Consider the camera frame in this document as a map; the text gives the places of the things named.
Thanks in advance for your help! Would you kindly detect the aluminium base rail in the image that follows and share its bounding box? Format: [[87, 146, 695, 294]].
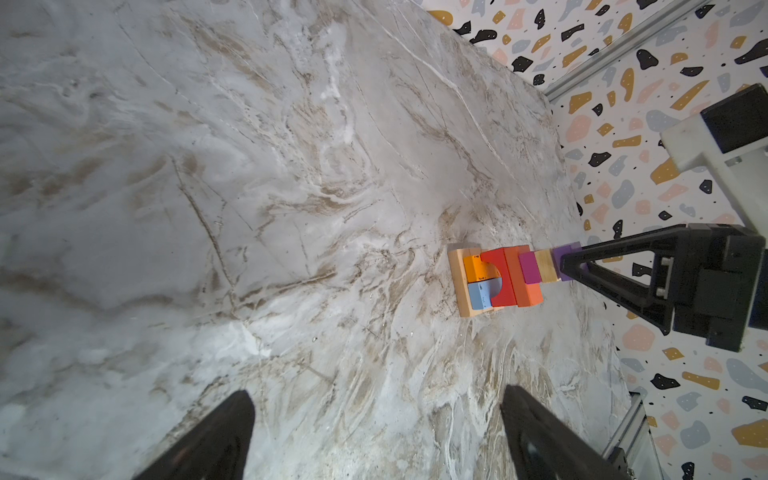
[[602, 392, 664, 480]]

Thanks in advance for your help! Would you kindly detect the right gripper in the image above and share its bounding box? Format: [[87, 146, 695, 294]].
[[562, 224, 767, 352]]

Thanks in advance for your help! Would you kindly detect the orange block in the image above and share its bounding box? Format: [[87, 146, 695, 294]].
[[462, 255, 500, 283]]

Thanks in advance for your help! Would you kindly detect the orange-red block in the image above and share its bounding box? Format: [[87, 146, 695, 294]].
[[504, 245, 543, 308]]

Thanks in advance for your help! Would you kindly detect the light blue block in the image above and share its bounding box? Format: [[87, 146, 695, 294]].
[[468, 278, 503, 310]]

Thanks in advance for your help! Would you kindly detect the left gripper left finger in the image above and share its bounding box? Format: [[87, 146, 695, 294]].
[[136, 390, 255, 479]]

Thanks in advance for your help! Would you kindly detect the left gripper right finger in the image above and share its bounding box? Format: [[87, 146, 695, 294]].
[[500, 385, 627, 480]]

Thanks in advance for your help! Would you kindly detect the red block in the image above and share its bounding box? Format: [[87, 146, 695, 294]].
[[480, 247, 518, 308]]

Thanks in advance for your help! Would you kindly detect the right corner aluminium post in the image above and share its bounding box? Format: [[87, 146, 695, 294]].
[[544, 0, 707, 103]]

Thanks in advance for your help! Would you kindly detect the small natural wood cube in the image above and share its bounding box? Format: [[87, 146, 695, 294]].
[[534, 249, 560, 284]]

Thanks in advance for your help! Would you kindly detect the purple cube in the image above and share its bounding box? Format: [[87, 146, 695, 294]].
[[552, 242, 583, 282]]

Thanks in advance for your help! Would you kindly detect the magenta cube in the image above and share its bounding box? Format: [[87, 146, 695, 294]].
[[518, 251, 542, 285]]

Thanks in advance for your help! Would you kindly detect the natural wood block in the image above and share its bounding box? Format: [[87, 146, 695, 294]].
[[447, 243, 493, 318]]

